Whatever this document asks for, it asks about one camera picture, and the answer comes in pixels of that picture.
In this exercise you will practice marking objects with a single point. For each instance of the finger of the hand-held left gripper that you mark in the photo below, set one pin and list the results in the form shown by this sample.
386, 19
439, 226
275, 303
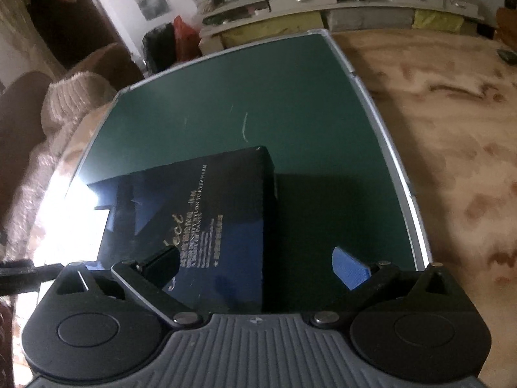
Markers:
16, 275

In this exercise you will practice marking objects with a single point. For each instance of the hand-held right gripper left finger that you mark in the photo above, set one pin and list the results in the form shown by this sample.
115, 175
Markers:
161, 266

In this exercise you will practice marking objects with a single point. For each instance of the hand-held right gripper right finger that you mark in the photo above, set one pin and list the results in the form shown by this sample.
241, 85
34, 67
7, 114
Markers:
349, 268

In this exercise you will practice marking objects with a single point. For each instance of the black printed box lid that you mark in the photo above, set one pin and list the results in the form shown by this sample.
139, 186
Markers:
210, 194

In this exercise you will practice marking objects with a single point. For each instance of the glossy marble desktop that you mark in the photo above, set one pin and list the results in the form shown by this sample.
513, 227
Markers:
76, 194

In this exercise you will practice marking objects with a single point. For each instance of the green board silver edge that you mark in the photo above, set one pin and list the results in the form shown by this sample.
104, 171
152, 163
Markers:
315, 129

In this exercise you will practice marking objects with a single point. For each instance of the beige knitted blanket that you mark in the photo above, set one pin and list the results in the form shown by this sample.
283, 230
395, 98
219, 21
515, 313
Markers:
72, 93

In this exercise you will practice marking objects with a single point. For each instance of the brown leather sofa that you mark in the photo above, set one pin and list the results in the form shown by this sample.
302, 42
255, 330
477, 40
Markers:
117, 60

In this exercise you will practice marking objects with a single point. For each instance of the black container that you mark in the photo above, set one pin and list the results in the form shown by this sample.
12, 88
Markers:
159, 48

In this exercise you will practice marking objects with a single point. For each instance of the red bag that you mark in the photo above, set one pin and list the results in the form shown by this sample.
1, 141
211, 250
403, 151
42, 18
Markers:
186, 36

